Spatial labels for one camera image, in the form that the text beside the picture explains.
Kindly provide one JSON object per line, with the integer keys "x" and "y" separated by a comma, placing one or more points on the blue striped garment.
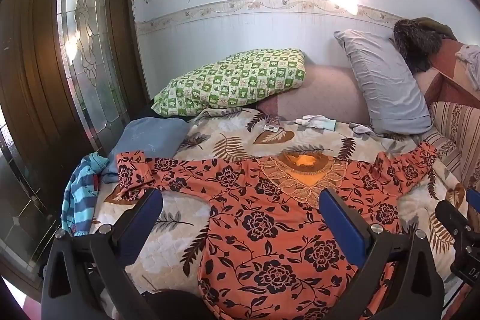
{"x": 80, "y": 196}

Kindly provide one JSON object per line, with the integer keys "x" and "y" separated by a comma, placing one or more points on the olive cloth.
{"x": 438, "y": 27}

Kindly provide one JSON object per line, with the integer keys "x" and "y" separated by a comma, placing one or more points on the orange floral shirt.
{"x": 262, "y": 222}

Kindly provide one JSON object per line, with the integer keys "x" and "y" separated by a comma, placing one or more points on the striped brown pillow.
{"x": 457, "y": 125}

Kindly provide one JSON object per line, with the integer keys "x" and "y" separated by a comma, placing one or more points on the white and mint socks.
{"x": 318, "y": 122}

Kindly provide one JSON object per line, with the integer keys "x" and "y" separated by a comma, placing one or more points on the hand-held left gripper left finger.
{"x": 149, "y": 209}

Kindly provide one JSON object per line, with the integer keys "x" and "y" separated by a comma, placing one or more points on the white crumpled cloth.
{"x": 470, "y": 65}

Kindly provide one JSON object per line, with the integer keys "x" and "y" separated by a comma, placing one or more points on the blue folded cloth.
{"x": 150, "y": 140}

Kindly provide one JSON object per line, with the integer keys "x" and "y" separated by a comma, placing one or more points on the wooden door with glass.
{"x": 41, "y": 87}

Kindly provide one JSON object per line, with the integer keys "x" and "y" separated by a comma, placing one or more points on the small white sock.
{"x": 360, "y": 129}

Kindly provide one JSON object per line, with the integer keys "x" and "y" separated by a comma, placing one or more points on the leaf print blanket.
{"x": 176, "y": 230}

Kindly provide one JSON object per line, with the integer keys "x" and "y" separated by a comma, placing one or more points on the grey pillow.
{"x": 386, "y": 87}

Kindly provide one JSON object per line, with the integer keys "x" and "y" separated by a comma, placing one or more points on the pink mattress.
{"x": 326, "y": 91}

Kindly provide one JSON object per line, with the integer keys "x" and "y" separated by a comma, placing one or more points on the dark furry cushion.
{"x": 418, "y": 44}

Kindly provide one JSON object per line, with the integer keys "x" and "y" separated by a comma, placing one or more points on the green checkered pillow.
{"x": 232, "y": 82}

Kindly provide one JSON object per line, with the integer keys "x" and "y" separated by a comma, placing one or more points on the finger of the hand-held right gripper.
{"x": 474, "y": 198}
{"x": 452, "y": 215}

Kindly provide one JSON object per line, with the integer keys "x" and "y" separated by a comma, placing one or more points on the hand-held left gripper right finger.
{"x": 337, "y": 215}

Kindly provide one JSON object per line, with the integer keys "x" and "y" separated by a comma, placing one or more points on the small flat packet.
{"x": 271, "y": 122}

